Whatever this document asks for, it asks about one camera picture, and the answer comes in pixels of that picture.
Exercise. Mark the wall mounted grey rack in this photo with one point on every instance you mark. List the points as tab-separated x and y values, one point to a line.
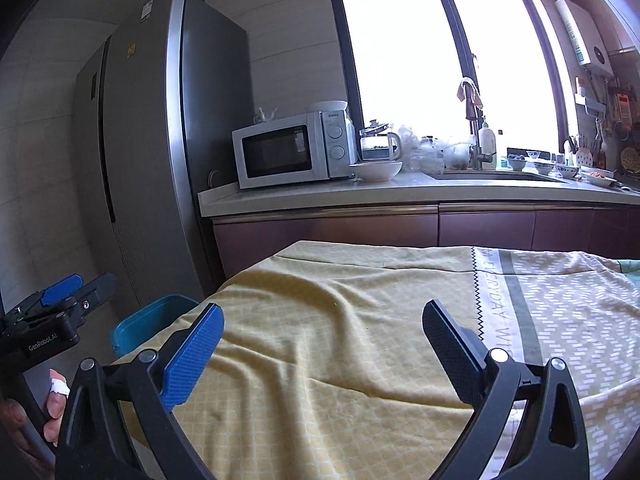
592	102

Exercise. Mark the orange hanging grater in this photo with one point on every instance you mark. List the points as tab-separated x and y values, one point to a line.
624	107

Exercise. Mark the large kitchen window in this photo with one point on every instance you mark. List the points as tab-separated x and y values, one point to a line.
400	60

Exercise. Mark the crumpled clear plastic bags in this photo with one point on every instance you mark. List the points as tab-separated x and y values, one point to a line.
420	150

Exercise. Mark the kitchen sink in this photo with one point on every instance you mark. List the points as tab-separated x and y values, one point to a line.
490	176

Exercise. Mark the wide white bowl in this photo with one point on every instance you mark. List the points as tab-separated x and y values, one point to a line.
375	171

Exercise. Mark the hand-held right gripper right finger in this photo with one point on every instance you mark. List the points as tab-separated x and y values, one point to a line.
450	350

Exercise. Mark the clear glass jar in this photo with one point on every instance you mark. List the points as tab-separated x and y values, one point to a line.
457	157

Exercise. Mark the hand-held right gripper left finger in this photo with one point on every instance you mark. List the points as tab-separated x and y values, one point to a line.
192	355

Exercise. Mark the grey steel refrigerator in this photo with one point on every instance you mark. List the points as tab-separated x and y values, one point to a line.
145	160

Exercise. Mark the white microwave oven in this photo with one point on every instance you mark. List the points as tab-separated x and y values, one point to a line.
335	145

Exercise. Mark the steel kitchen faucet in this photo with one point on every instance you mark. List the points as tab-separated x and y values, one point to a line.
470	110

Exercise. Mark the brown kitchen counter cabinet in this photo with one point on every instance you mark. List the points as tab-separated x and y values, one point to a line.
350	230

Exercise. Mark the white perforated utensil holder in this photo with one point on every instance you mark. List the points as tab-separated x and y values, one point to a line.
585	160

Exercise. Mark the white finger bandage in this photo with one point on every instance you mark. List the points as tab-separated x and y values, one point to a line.
60	386

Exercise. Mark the small blue patterned bowl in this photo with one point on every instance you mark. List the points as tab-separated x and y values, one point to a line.
566	171
544	166
516	161

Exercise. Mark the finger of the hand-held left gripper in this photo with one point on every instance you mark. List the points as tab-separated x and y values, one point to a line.
95	294
62	289

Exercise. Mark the white plate with food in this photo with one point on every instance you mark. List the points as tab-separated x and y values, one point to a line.
597	177

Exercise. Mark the hanging round strainer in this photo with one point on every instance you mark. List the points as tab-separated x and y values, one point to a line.
631	160

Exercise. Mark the cloth draped on faucet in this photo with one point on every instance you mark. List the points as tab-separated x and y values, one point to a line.
470	91

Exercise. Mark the blue plastic trash bin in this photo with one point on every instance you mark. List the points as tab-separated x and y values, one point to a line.
150	317

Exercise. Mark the white wall water heater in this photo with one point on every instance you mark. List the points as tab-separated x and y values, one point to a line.
582	35

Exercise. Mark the small white ornament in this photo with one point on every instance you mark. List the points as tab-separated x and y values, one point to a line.
265	116

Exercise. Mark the yellow and white patterned cloth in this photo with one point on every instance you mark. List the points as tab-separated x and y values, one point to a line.
325	335

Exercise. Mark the white soap bottle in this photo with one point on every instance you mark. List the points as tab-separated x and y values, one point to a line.
487	145

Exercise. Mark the person's left hand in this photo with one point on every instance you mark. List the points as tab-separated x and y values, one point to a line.
54	412

